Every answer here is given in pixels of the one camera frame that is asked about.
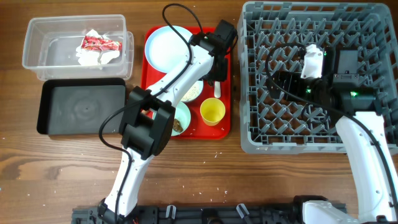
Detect white bowl with rice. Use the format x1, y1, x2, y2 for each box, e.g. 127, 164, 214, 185
181, 80, 204, 103

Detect yellow plastic cup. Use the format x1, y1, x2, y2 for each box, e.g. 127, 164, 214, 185
200, 98, 226, 126

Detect mint green bowl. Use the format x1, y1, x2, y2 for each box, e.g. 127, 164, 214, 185
162, 101, 191, 137

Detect red snack wrapper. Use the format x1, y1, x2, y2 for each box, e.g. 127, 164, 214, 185
81, 36, 123, 51

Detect white napkin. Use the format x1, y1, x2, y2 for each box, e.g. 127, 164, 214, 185
76, 29, 121, 66

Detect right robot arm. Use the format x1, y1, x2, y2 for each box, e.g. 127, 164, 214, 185
267, 44, 397, 223

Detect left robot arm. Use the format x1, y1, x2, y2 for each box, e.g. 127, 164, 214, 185
98, 20, 238, 223

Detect grey dishwasher rack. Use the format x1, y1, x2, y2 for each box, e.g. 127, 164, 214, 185
237, 1, 397, 154

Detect white plastic spoon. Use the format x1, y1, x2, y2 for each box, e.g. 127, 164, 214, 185
214, 82, 221, 98

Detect red serving tray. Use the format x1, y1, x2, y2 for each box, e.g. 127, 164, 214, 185
140, 26, 232, 140

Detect large white plate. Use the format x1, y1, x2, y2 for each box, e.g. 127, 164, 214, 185
144, 26, 188, 73

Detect brown food scrap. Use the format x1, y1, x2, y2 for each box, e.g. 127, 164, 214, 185
173, 119, 183, 133

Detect black plastic tray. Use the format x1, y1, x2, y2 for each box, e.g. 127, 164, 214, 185
37, 78, 126, 135

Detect clear plastic bin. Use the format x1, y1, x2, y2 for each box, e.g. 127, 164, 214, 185
22, 14, 134, 80

